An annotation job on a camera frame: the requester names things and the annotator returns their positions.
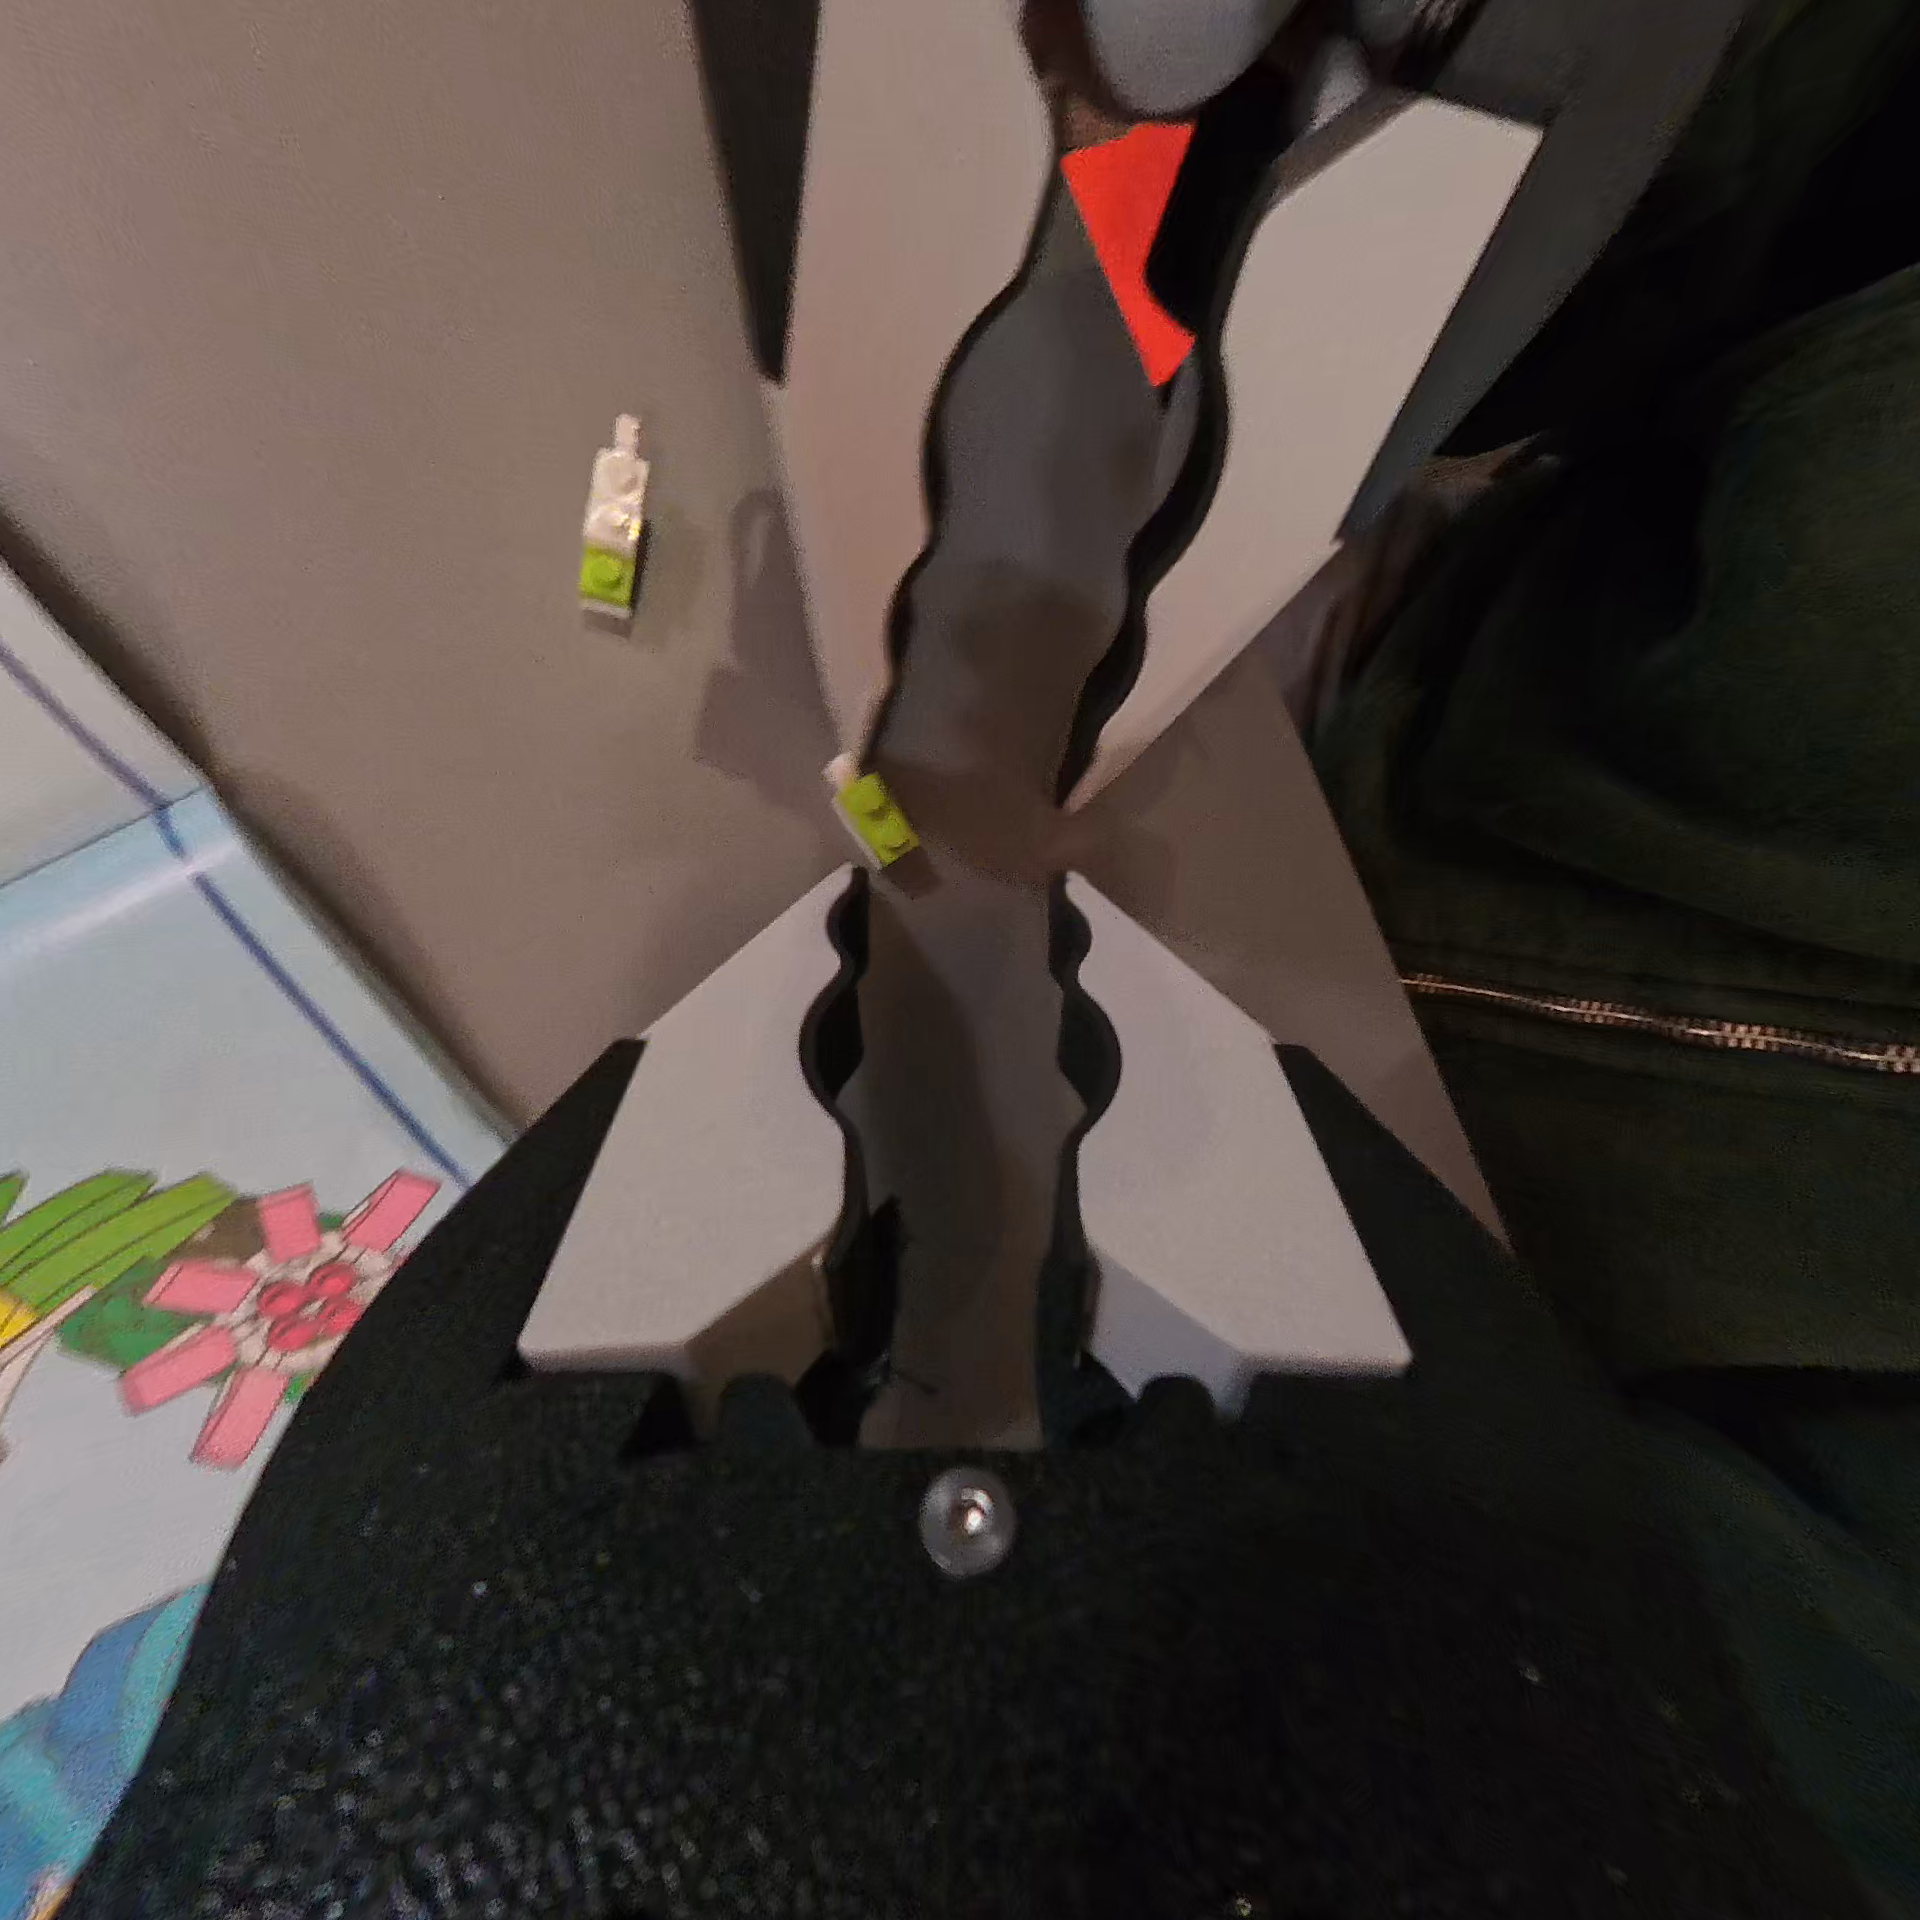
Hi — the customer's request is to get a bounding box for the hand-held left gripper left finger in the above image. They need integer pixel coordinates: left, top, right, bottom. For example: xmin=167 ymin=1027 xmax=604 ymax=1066
xmin=516 ymin=867 xmax=874 ymax=1446

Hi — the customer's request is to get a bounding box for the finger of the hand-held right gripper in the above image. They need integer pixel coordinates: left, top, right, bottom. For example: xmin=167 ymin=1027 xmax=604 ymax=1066
xmin=764 ymin=0 xmax=1060 ymax=773
xmin=1056 ymin=87 xmax=1549 ymax=814

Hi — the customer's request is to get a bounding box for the dark green jacket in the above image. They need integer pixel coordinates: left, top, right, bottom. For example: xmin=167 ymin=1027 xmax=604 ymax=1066
xmin=1302 ymin=261 xmax=1920 ymax=1920

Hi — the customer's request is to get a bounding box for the lego instruction booklet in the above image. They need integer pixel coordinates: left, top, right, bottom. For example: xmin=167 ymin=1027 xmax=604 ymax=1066
xmin=0 ymin=559 xmax=522 ymax=1920

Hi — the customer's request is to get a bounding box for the small green lego piece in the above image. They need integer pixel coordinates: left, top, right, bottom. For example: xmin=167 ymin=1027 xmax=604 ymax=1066
xmin=825 ymin=754 xmax=926 ymax=874

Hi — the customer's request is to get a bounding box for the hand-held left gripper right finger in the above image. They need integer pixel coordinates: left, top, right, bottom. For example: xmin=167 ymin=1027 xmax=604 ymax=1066
xmin=1047 ymin=869 xmax=1415 ymax=1420

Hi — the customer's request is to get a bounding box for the white and green lego piece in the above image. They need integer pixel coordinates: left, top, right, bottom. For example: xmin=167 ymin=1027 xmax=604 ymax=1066
xmin=575 ymin=415 xmax=657 ymax=623

